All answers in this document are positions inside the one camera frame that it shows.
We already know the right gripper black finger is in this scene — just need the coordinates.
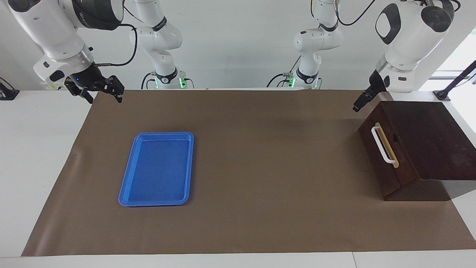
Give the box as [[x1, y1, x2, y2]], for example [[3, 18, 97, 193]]
[[65, 77, 94, 104], [103, 75, 125, 104]]

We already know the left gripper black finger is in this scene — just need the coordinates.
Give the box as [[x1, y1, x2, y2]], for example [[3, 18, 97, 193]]
[[353, 89, 374, 113]]

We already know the wooden drawer with white handle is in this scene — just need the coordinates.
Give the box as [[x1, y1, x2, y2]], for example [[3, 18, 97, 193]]
[[368, 102, 421, 192]]

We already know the black pole stand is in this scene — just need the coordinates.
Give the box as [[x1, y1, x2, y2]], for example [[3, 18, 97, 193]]
[[433, 60, 476, 102]]

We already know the dark brown wooden cabinet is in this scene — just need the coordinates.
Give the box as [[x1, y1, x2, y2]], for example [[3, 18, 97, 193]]
[[358, 100, 476, 201]]

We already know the blue plastic tray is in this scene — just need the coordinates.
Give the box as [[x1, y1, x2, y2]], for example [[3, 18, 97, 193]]
[[118, 132, 194, 207]]

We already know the brown table mat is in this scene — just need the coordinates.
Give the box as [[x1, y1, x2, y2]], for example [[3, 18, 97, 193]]
[[21, 89, 476, 257]]

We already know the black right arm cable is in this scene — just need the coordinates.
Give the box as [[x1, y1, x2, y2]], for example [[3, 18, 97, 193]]
[[93, 6, 139, 68]]

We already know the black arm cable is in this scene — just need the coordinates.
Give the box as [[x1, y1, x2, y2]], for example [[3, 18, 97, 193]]
[[93, 6, 139, 68], [332, 0, 377, 27]]

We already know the black right base cable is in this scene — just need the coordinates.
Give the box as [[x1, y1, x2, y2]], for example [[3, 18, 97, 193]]
[[141, 72, 157, 90]]

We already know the black base cable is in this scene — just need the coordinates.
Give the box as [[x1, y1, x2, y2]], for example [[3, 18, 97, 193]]
[[141, 72, 157, 90], [266, 56, 302, 88]]

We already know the small black bracket stand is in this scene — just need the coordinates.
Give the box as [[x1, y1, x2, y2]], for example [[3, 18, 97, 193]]
[[0, 77, 20, 101]]

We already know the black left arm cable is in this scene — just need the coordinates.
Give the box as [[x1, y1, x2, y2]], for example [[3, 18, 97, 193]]
[[332, 0, 377, 27]]

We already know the black left base cable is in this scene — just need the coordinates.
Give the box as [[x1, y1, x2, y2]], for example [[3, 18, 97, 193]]
[[266, 56, 302, 88]]

